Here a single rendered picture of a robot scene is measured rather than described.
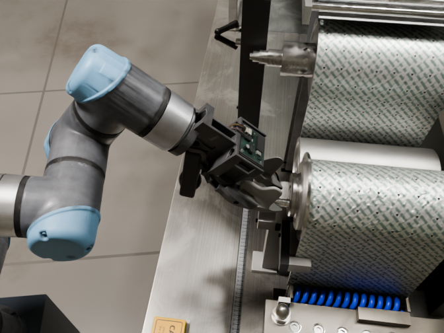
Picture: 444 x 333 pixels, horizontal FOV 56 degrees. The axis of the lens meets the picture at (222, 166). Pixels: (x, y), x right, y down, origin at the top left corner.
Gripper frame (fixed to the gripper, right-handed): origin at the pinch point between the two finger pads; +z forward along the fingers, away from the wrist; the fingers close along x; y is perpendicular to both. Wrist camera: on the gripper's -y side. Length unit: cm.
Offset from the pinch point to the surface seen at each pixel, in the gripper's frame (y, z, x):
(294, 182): 3.8, 1.1, 1.9
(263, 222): -10.4, 8.1, 2.9
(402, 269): 6.4, 26.0, -4.4
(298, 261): -4.9, 12.1, -5.2
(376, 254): 6.1, 19.0, -4.4
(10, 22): -222, -68, 221
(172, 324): -37.4, 8.6, -12.0
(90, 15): -186, -24, 236
